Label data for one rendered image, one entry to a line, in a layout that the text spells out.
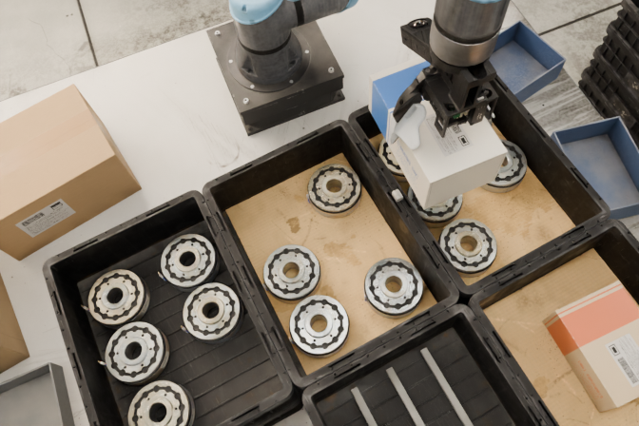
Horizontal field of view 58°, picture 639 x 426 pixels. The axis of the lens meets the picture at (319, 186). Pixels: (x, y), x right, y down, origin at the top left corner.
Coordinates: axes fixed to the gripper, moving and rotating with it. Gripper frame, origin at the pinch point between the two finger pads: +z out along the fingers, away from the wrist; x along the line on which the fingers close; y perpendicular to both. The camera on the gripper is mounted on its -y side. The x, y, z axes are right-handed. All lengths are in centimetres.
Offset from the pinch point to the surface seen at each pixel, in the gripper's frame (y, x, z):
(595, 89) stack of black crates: -32, 86, 85
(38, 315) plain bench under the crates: -13, -79, 41
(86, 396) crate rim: 13, -64, 18
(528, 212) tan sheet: 11.1, 17.7, 27.5
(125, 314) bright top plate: 0, -57, 25
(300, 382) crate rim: 24.3, -32.6, 17.5
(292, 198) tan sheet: -9.9, -22.0, 27.8
